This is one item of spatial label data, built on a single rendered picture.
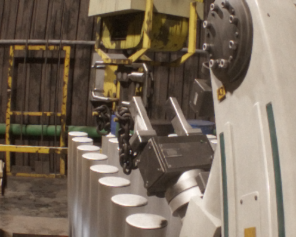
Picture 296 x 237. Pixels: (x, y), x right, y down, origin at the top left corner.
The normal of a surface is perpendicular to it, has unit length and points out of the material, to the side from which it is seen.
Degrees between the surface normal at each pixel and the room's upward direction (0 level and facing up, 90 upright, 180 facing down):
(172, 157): 46
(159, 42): 129
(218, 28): 90
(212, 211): 100
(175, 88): 90
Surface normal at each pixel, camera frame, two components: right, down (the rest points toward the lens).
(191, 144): 0.43, -0.59
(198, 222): -0.89, 0.07
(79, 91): 0.27, 0.13
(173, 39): 0.47, 0.49
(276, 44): 0.29, -0.32
